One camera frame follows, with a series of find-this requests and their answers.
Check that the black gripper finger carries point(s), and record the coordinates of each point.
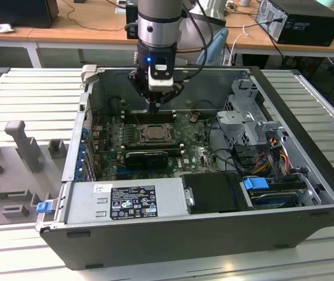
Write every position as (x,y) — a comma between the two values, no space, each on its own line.
(141,85)
(172,93)

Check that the metal locking lever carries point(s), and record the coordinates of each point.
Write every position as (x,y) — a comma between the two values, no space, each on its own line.
(138,124)

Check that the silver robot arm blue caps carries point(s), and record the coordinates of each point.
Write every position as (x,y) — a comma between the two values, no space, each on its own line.
(158,29)

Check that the RAM slot white latches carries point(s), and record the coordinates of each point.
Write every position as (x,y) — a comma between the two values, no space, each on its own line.
(129,118)
(176,143)
(172,149)

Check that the RAM slot black latches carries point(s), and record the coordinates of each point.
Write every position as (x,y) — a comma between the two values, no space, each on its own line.
(172,146)
(129,121)
(173,152)

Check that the CPU socket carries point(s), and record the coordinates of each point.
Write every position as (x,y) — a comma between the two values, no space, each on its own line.
(142,140)

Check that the small black box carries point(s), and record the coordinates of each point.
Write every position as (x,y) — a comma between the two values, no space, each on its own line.
(131,17)

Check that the grey plastic case latch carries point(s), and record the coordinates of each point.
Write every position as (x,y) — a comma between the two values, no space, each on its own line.
(89,74)

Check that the green motherboard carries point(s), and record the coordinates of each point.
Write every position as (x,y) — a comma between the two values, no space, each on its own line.
(196,158)

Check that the grey metal drive cage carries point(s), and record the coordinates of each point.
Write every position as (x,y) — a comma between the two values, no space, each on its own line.
(237,117)

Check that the black graphics card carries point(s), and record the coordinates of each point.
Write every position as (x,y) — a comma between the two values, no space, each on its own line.
(146,160)

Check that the wooden desk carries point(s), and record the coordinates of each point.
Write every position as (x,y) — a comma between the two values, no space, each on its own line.
(67,32)
(260,41)

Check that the black plastic shroud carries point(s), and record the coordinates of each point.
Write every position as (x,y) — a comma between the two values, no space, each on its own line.
(213,190)

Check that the white cup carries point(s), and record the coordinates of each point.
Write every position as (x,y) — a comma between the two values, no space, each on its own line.
(245,2)

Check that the blue disk carrier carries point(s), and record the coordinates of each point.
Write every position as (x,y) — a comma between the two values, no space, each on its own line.
(256,183)

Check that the large black box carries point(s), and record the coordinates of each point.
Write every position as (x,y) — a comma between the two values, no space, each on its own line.
(17,11)

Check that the grey power supply unit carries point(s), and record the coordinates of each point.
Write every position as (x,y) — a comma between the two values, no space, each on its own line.
(79,205)

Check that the silver hard disk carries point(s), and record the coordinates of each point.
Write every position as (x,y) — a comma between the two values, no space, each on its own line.
(272,202)

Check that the grey parts rack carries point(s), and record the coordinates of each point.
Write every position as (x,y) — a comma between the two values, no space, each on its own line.
(23,175)

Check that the black PC case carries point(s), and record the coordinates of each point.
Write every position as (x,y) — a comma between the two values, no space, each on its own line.
(184,243)

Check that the black computer tower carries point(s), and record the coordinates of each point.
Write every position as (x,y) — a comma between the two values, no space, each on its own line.
(310,29)

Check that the blue plastic case latch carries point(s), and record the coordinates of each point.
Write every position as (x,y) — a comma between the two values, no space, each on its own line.
(44,207)

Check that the teal cup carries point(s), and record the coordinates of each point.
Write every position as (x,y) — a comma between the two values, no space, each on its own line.
(329,2)

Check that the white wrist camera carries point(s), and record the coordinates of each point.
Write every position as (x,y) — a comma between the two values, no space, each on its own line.
(161,83)

